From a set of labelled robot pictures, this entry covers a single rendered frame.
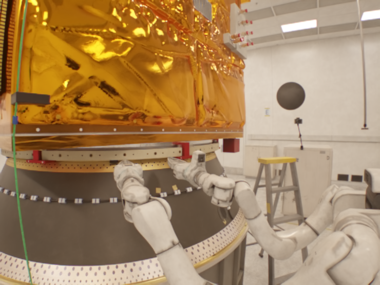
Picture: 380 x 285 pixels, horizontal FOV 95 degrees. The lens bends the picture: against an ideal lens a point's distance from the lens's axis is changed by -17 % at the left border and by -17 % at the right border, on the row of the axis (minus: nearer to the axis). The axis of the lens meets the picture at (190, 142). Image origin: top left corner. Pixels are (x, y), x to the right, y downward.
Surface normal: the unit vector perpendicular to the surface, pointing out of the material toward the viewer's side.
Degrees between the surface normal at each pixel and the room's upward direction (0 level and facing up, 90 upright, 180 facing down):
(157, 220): 57
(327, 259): 76
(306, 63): 90
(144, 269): 43
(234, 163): 90
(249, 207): 107
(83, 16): 70
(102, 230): 62
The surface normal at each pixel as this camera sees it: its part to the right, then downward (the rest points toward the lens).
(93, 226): 0.19, -0.42
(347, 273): -0.38, -0.16
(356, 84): -0.55, 0.04
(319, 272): -0.63, -0.25
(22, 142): 0.83, 0.03
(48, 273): 0.02, -0.70
